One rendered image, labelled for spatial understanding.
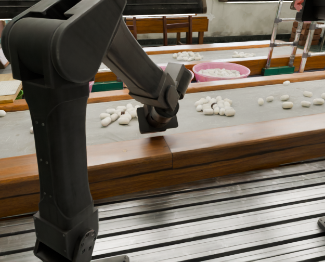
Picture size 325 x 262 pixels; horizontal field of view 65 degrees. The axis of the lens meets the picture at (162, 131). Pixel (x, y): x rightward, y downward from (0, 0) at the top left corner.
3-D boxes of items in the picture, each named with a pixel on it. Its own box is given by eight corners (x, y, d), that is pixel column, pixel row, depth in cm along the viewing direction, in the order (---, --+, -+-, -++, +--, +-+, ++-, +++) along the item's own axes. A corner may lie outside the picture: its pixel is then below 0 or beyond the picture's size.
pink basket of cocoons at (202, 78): (258, 94, 118) (262, 75, 114) (204, 101, 112) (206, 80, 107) (230, 77, 141) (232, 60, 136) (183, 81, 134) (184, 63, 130)
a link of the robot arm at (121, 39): (146, 80, 57) (37, -41, 30) (183, 87, 53) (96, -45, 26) (127, 131, 55) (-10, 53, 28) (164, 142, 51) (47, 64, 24)
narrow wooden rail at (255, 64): (325, 71, 157) (332, 53, 152) (-4, 103, 115) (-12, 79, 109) (319, 69, 162) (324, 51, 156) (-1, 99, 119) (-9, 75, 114)
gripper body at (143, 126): (135, 109, 67) (138, 100, 60) (172, 105, 70) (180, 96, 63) (139, 133, 66) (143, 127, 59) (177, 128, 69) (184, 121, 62)
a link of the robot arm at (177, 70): (167, 76, 65) (150, 44, 55) (198, 81, 62) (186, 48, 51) (149, 116, 62) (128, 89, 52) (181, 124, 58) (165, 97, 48)
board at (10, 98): (13, 102, 88) (12, 99, 87) (-37, 107, 84) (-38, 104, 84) (29, 74, 116) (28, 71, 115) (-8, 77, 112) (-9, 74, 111)
